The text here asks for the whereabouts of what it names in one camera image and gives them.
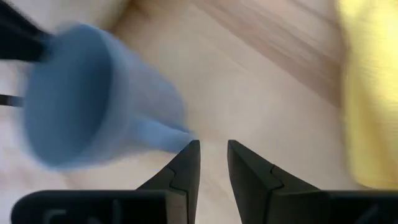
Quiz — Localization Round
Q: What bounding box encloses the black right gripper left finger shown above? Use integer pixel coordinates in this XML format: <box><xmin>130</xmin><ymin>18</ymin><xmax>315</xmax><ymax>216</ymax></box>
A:
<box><xmin>11</xmin><ymin>139</ymin><xmax>201</xmax><ymax>224</ymax></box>

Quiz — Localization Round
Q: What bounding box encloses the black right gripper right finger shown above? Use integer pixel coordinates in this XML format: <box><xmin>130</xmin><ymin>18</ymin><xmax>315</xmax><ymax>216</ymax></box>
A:
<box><xmin>226</xmin><ymin>139</ymin><xmax>398</xmax><ymax>224</ymax></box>

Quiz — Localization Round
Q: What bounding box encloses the large faceted mug with handle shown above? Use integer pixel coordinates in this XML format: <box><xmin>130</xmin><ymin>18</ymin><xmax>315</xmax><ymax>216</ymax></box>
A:
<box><xmin>23</xmin><ymin>21</ymin><xmax>197</xmax><ymax>169</ymax></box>

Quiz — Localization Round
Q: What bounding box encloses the black metal shelf frame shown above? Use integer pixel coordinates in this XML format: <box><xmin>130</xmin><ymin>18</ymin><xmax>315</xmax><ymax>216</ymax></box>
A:
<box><xmin>0</xmin><ymin>0</ymin><xmax>52</xmax><ymax>108</ymax></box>

